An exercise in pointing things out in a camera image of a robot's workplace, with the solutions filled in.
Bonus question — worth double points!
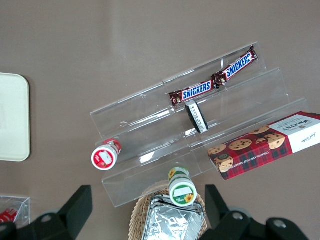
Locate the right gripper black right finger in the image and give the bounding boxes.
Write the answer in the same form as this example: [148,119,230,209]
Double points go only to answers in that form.
[204,184,230,230]

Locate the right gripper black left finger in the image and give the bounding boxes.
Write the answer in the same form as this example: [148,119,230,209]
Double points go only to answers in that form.
[57,185,94,240]

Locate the light wicker basket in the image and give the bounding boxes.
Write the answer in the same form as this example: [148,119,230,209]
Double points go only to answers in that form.
[128,180,209,240]

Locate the cream plastic tray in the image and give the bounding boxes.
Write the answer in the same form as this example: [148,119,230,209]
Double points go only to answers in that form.
[0,72,31,162]

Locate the green lid snack cup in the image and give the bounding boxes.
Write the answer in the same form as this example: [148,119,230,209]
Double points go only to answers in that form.
[167,166,197,207]

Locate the stacked aluminium foil containers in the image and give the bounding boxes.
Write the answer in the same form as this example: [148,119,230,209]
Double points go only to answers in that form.
[141,194,203,240]

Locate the clear acrylic bottle rack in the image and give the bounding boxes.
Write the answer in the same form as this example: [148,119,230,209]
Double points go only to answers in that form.
[0,194,32,227]

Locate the red lid snack cup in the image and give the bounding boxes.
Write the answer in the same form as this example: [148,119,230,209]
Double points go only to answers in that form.
[90,138,123,171]

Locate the red Coca-Cola bottle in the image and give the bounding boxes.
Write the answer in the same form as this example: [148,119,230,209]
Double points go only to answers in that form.
[0,206,19,224]

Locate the Walkers red tartan cookie box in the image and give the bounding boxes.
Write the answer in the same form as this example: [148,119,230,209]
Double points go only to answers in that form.
[207,110,320,181]

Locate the small black box white print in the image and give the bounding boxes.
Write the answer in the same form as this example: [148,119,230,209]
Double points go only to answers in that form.
[184,99,210,135]

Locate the clear acrylic stepped stand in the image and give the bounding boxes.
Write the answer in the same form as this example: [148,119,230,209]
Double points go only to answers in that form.
[89,41,309,208]

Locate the Snickers chocolate bar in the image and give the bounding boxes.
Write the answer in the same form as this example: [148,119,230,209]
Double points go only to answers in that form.
[211,44,259,87]
[168,80,216,109]

